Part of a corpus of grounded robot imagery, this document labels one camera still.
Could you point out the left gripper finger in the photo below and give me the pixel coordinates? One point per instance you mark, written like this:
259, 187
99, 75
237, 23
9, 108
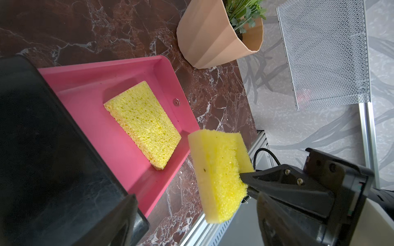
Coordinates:
116, 228

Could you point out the bright yellow foam sponge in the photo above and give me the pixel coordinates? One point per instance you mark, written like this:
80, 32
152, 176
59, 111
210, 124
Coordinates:
219, 159

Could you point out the beige plant pot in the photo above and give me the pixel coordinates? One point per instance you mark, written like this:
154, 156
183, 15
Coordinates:
207, 39

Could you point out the pink object in basket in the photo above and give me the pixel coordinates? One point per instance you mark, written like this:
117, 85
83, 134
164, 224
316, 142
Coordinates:
303, 96

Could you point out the black drawer unit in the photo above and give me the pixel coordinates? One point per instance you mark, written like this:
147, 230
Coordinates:
54, 185

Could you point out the green artificial plant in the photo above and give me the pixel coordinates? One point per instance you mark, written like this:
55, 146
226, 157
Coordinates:
244, 12

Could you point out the white wire mesh basket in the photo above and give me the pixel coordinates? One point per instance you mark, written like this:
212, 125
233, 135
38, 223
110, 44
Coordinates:
325, 44

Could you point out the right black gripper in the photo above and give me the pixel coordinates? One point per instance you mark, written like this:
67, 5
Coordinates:
328, 187

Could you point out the pink top drawer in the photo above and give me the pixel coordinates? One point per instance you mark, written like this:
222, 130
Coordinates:
83, 89

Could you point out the yellow cellulose sponge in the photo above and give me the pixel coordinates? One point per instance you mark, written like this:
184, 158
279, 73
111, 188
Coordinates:
141, 116

